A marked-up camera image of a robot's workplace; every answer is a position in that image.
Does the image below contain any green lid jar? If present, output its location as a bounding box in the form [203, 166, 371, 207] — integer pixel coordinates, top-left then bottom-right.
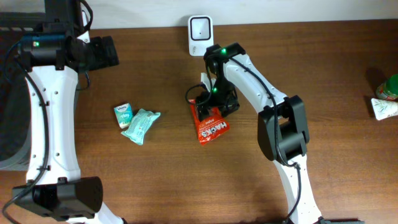
[376, 74, 398, 101]

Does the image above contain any red candy bag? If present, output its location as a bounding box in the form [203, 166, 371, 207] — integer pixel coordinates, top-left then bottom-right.
[190, 105, 230, 146]

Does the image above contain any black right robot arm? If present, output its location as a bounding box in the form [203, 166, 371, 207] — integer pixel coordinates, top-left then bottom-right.
[189, 43, 325, 223]

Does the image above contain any small teal tissue pack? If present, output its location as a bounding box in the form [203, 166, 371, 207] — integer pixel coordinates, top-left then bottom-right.
[114, 103, 133, 129]

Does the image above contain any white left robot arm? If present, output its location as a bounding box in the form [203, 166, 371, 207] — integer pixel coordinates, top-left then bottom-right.
[11, 0, 124, 223]

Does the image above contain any teal wet wipes pack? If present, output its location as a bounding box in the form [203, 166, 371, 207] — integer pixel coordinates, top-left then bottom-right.
[121, 109, 160, 146]

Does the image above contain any white cream tube gold cap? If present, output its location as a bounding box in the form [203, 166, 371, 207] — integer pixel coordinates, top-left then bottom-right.
[371, 98, 398, 121]

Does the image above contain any dark grey plastic basket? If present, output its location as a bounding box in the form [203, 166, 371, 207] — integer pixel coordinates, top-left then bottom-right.
[1, 12, 45, 171]

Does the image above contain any white barcode scanner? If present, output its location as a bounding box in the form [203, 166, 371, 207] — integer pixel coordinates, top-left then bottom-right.
[188, 15, 214, 57]

